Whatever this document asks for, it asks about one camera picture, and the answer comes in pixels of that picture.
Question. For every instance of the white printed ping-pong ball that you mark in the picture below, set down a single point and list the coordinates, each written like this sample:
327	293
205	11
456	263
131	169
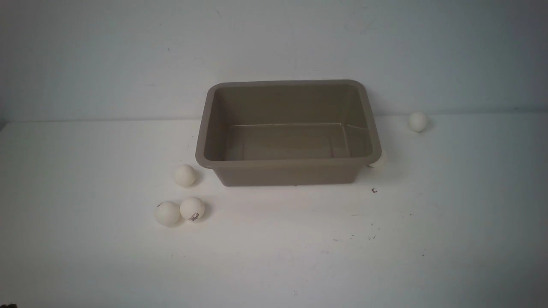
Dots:
192	209

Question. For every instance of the tan plastic bin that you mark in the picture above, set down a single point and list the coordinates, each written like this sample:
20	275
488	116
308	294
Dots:
287	133

